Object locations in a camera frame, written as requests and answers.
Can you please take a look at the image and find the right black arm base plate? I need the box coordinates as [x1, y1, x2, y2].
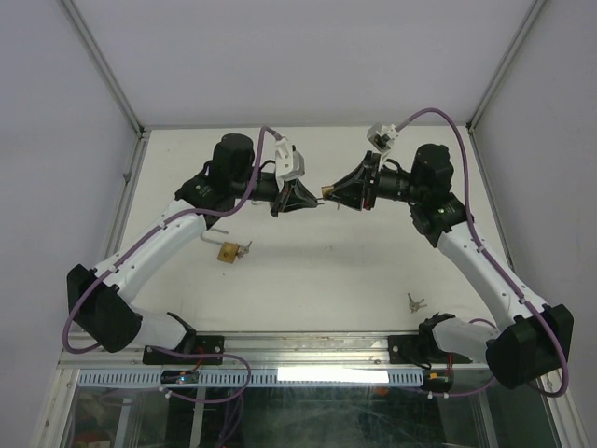
[387, 333, 450, 369]

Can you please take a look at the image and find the small brass padlock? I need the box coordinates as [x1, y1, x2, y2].
[321, 186, 334, 197]

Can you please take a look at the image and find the purple cable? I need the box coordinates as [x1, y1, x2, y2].
[62, 125, 285, 402]
[396, 107, 571, 400]

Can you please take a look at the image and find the large brass padlock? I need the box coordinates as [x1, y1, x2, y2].
[200, 228, 240, 264]

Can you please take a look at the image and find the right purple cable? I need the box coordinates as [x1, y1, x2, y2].
[396, 107, 571, 400]

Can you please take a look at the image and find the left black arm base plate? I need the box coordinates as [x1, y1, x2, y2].
[142, 335, 226, 366]

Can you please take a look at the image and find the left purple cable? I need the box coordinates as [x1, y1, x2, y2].
[62, 125, 285, 402]

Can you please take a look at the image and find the slotted grey cable duct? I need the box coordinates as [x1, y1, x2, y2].
[78, 367, 423, 388]

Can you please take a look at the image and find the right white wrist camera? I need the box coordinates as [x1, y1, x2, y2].
[367, 123, 399, 171]

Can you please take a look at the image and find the aluminium front rail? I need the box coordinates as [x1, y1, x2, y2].
[58, 329, 559, 372]

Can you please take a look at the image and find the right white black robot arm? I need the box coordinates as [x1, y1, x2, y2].
[322, 144, 574, 389]

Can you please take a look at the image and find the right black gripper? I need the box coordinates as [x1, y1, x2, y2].
[325, 151, 425, 211]

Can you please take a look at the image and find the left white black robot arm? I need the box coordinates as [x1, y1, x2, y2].
[62, 127, 318, 363]

